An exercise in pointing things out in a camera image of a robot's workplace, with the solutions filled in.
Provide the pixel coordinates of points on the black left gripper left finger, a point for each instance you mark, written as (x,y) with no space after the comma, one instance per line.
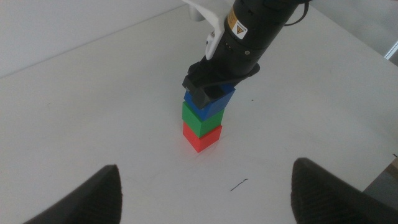
(96,199)

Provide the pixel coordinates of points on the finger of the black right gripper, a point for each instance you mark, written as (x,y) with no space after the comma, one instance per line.
(206,95)

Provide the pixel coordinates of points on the blue cube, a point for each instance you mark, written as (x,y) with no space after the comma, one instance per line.
(217,105)

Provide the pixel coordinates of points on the red cube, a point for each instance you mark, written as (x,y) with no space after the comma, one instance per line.
(202,141)

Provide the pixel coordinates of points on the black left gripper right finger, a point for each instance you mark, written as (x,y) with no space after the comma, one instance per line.
(323,199)

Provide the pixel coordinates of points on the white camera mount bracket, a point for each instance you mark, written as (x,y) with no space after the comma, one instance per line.
(214,18)

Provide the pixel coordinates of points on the green cube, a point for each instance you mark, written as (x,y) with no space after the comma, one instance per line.
(202,124)

